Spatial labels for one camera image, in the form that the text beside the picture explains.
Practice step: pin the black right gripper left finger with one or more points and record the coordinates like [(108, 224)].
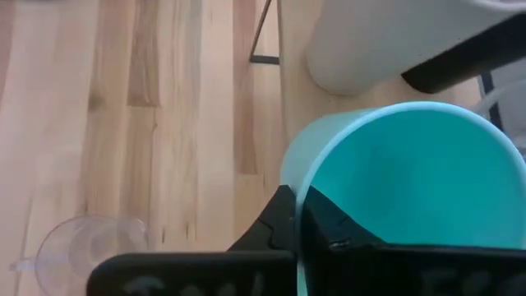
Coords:
[(197, 273)]

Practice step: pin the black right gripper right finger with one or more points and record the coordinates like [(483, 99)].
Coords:
[(411, 271)]

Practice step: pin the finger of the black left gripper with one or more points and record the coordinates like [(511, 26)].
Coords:
[(464, 57)]

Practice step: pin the teal plastic mug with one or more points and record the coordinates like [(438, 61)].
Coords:
[(411, 177)]

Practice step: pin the clear glass mug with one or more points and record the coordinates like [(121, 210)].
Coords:
[(70, 246)]

